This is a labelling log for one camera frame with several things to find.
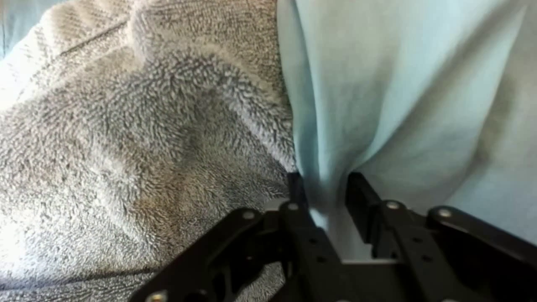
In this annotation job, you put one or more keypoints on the grey towel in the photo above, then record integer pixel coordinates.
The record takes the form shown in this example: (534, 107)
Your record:
(126, 129)

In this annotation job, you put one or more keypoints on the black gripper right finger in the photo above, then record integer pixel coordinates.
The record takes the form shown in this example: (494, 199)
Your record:
(444, 255)

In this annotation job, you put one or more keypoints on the light blue pillowcase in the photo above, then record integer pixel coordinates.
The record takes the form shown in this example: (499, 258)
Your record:
(433, 100)

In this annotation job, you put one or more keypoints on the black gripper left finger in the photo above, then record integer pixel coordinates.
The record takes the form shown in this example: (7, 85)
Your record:
(234, 253)

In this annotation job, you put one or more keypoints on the teal pillow under towel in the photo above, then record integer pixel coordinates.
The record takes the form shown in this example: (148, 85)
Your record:
(17, 16)

